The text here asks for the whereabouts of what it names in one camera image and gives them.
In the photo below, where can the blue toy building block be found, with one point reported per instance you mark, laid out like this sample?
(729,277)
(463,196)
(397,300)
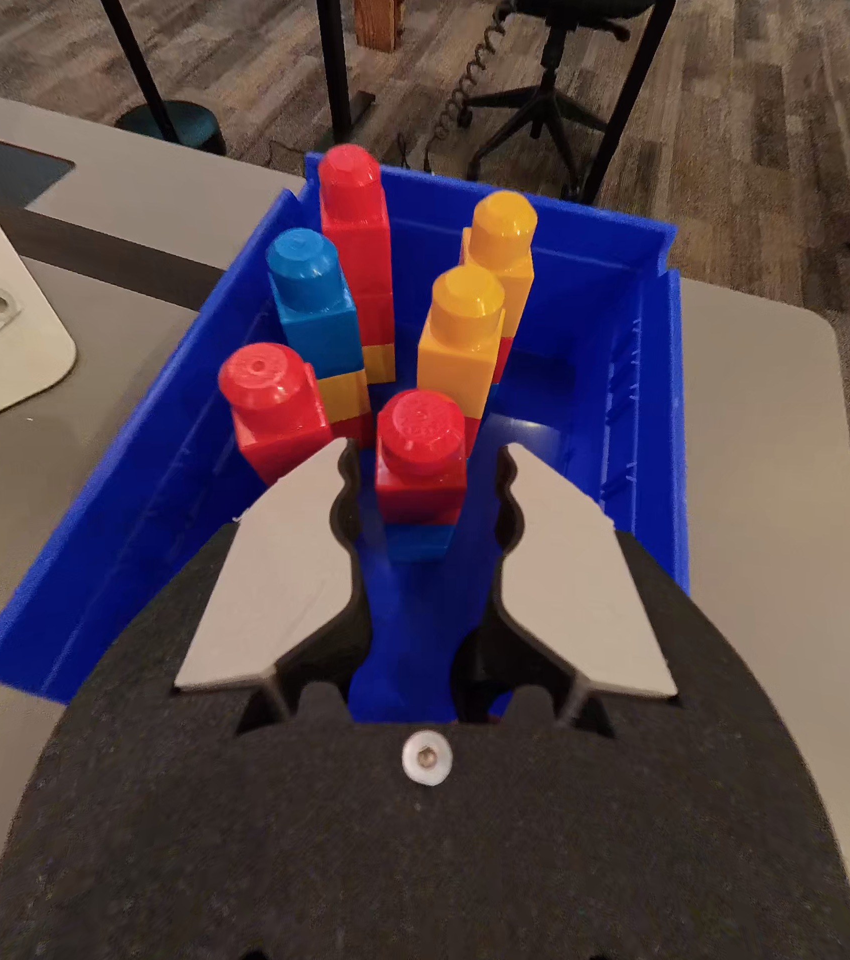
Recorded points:
(422,540)
(313,300)

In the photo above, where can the white document stand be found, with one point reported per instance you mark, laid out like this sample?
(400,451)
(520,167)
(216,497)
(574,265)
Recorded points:
(20,360)

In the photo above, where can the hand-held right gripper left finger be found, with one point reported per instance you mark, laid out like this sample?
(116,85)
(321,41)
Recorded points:
(268,600)

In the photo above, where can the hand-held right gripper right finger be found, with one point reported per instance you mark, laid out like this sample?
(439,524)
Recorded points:
(582,600)

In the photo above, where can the black standing desk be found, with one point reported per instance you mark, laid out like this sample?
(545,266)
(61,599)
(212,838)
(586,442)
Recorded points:
(334,75)

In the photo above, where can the black round base stand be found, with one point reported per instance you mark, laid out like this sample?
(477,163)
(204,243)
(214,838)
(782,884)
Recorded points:
(170,128)

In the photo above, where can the blurred blue object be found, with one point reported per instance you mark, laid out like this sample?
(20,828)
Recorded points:
(590,375)

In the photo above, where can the grey desk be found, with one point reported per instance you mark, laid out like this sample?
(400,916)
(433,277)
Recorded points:
(785,525)

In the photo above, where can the wooden pillar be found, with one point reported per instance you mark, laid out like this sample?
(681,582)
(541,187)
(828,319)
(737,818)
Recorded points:
(377,23)

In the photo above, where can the black office chair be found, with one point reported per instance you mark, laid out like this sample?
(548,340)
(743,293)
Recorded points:
(552,98)

